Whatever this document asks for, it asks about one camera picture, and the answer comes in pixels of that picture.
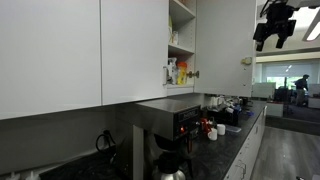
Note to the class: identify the rectangular ceiling light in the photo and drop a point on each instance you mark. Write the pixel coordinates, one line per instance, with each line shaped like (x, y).
(313, 33)

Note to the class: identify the white wall cabinet with shelves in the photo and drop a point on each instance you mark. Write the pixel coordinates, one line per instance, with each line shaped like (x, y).
(186, 35)

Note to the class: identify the white office partition panel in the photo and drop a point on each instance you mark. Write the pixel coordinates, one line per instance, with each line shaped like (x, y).
(264, 90)

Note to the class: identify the white ceramic mug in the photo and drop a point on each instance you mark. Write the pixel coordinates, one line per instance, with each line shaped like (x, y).
(221, 129)
(212, 134)

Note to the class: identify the green yellow package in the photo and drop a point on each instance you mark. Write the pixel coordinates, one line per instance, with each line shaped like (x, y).
(170, 30)

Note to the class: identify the narrow white cabinet door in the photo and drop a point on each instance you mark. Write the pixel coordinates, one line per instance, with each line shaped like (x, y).
(135, 50)

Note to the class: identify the white cabinet door with lock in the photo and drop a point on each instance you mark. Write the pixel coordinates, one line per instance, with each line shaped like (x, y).
(221, 46)

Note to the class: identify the steel coffee carafe black lid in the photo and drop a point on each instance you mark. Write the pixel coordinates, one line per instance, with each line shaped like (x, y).
(168, 168)

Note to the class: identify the clear squeeze bottle white cap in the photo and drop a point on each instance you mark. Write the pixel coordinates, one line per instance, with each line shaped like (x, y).
(32, 176)

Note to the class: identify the small white bottle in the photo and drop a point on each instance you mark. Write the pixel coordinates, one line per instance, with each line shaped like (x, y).
(175, 38)

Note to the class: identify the stainless steel coffee machine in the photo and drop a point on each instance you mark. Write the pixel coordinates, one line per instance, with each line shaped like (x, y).
(163, 116)

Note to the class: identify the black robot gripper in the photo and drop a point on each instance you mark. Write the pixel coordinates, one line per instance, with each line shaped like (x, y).
(276, 25)

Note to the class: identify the brass cabinet door hinge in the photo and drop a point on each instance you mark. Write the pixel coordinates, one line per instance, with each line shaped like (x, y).
(193, 74)

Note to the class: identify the person in dark shirt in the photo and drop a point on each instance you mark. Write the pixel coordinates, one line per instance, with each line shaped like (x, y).
(301, 88)

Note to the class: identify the yellow creamer canister orange lid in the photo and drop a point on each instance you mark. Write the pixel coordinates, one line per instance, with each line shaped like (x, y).
(181, 73)

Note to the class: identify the red small countertop item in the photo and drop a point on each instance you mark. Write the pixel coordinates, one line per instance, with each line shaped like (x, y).
(204, 125)

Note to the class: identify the pale creamer canister blue label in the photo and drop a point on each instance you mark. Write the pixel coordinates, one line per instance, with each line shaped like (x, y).
(172, 70)

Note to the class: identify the wide white cabinet door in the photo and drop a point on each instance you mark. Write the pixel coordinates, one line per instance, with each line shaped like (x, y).
(50, 56)

